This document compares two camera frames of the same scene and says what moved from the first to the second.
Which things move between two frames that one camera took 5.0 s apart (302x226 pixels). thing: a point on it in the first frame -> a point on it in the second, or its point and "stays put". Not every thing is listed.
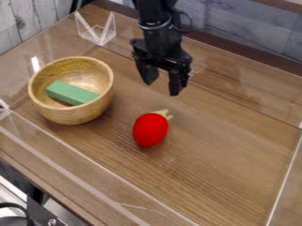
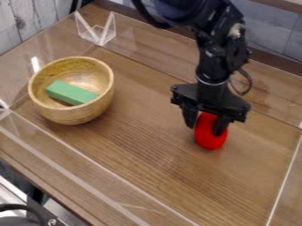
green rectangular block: x=68 y=94 stays put
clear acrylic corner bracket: x=97 y=34 stays put
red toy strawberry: x=149 y=127 -> x=208 y=139
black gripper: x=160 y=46 -> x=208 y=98
